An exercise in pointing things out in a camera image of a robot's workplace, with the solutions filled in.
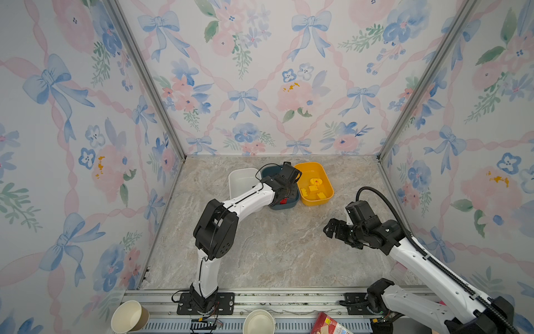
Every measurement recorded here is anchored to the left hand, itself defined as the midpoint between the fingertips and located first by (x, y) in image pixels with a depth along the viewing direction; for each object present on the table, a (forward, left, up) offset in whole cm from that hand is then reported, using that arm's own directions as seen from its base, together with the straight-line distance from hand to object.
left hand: (291, 186), depth 92 cm
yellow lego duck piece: (+10, -14, -9) cm, 19 cm away
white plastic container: (+12, +24, -10) cm, 29 cm away
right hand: (-21, -14, 0) cm, 25 cm away
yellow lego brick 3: (+6, -12, -9) cm, 16 cm away
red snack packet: (-49, -9, -8) cm, 51 cm away
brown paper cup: (-47, +57, -11) cm, 75 cm away
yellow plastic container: (+18, -14, -9) cm, 24 cm away
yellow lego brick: (+3, -7, -9) cm, 12 cm away
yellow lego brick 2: (+2, -15, -9) cm, 18 cm away
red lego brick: (0, +3, -11) cm, 12 cm away
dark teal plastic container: (+13, +9, -4) cm, 16 cm away
